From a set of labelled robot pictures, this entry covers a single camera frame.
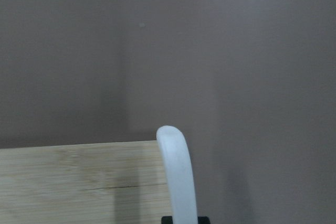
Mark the white ceramic spoon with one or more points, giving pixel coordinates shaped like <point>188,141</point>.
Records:
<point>179,174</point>

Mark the bamboo cutting board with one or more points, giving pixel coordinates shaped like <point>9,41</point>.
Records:
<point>86,183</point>

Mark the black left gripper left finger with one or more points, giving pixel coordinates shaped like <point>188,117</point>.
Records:
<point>167,220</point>

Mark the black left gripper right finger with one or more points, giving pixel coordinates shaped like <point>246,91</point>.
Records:
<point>203,220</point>

